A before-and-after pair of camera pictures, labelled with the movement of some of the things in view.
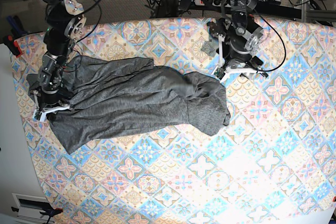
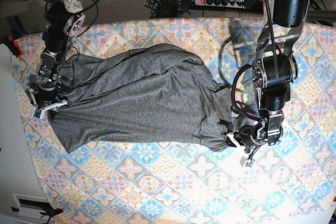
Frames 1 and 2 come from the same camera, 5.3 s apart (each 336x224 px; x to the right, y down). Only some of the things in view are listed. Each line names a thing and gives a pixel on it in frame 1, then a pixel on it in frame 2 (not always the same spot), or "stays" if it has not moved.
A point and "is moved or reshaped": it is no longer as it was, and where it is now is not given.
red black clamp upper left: (10, 41) stays
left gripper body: (238, 43) to (267, 130)
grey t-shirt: (121, 95) is moved or reshaped
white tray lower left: (30, 206) stays
